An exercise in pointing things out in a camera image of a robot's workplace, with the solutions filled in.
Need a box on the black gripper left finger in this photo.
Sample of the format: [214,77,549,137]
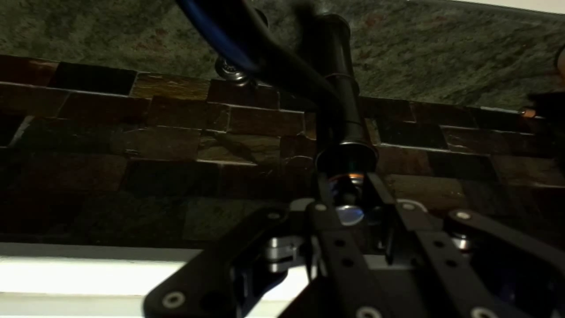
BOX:
[143,171,383,318]

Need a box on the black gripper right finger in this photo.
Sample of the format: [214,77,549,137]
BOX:
[365,174,565,318]

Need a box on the dark kitchen faucet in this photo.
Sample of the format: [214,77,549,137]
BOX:
[233,0,378,174]

